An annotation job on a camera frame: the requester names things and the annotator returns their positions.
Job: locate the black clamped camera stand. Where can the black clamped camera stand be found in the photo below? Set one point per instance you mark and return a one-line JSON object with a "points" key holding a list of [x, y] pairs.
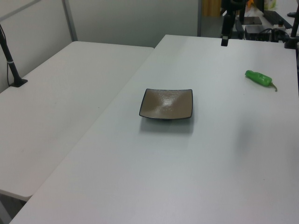
{"points": [[293, 35]]}

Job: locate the black flat pad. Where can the black flat pad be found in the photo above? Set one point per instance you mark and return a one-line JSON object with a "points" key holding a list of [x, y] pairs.
{"points": [[252, 20]]}

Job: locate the grey metal partition post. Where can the grey metal partition post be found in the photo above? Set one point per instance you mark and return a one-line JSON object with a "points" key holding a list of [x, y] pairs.
{"points": [[199, 17], [70, 21]]}

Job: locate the square brown ceramic plate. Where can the square brown ceramic plate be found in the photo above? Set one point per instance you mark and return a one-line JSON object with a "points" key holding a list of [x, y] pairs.
{"points": [[165, 103]]}

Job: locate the black camera stand white band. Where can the black camera stand white band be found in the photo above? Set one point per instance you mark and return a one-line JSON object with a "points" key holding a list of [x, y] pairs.
{"points": [[11, 67]]}

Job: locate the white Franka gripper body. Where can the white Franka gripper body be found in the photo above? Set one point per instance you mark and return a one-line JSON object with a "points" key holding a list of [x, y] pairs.
{"points": [[228, 22]]}

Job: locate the green chili pepper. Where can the green chili pepper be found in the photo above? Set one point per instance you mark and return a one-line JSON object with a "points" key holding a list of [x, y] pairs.
{"points": [[259, 78]]}

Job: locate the black electronics box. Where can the black electronics box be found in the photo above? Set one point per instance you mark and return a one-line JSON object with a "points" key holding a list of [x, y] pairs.
{"points": [[255, 31]]}

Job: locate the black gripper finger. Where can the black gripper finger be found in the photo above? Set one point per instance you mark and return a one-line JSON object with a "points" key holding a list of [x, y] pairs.
{"points": [[224, 42]]}

